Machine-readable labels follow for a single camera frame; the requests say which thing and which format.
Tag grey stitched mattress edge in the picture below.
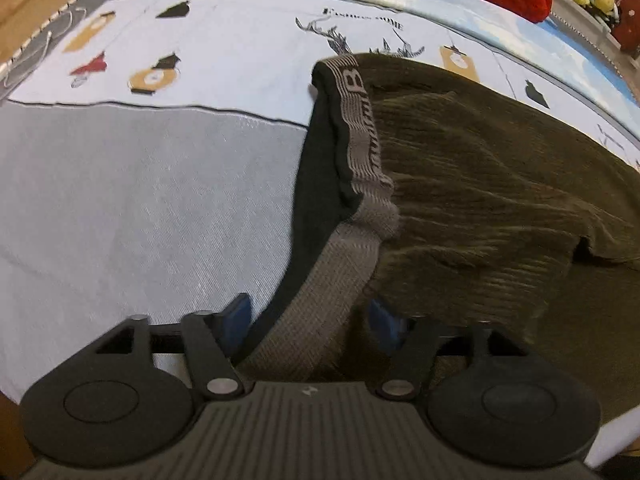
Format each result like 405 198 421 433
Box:
0 0 168 101

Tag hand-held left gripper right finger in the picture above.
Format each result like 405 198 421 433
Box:
364 297 531 402

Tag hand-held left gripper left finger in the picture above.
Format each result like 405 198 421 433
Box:
93 293 254 401

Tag printed white grey bed sheet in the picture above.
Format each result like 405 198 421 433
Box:
0 0 640 468

